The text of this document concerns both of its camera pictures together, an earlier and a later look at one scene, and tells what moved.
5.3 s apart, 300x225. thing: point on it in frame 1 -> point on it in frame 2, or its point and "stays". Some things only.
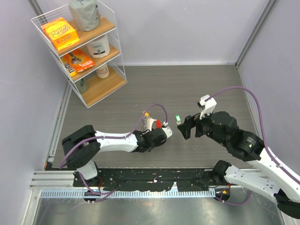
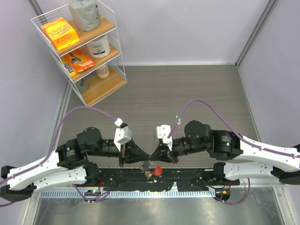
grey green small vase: [82, 85] stays
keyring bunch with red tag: [148, 122] -> [145, 167]
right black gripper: [191, 121] -> [163, 153]
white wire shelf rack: [82, 35] stays
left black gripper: [154, 146] -> [131, 154]
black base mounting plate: [198, 180] stays
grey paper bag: [85, 13] stays
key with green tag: [178, 118] stays
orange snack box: [61, 33] stays
